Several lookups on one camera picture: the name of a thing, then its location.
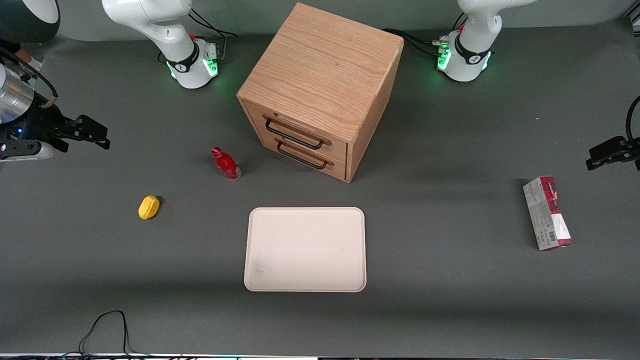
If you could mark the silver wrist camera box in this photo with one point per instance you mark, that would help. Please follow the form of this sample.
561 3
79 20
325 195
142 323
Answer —
27 151

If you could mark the wooden drawer cabinet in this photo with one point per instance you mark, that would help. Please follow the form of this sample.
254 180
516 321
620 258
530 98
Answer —
325 65

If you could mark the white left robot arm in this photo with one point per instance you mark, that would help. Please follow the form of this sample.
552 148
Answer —
472 30

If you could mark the yellow lemon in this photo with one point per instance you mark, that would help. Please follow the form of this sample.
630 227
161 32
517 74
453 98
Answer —
148 207

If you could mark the red coke bottle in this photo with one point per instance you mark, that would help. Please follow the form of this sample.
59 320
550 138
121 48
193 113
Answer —
225 162

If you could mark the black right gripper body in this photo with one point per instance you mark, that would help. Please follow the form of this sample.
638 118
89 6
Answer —
37 122

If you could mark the wooden drawer front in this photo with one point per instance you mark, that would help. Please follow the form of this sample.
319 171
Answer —
300 129
332 167

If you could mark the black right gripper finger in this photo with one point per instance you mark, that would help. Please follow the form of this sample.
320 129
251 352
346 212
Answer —
92 127
85 139

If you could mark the grey and red carton box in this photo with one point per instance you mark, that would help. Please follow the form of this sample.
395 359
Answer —
547 215

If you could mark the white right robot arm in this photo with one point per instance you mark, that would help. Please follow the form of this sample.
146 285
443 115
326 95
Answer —
165 30

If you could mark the cream plastic tray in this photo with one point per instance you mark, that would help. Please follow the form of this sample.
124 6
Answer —
305 250

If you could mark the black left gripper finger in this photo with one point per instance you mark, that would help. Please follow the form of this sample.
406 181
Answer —
610 146
607 160

